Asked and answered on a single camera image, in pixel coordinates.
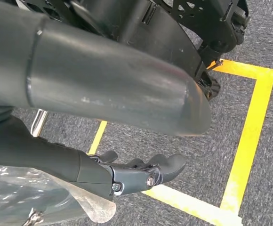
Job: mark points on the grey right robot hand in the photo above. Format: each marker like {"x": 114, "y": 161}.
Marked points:
{"x": 103, "y": 81}

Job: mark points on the yellow tape floor square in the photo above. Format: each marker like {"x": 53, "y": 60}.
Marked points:
{"x": 252, "y": 131}

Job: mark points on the chrome barrier stanchion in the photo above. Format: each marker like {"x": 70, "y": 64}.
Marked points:
{"x": 56, "y": 202}

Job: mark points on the black robot leg frame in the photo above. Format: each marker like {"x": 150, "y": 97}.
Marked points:
{"x": 164, "y": 34}

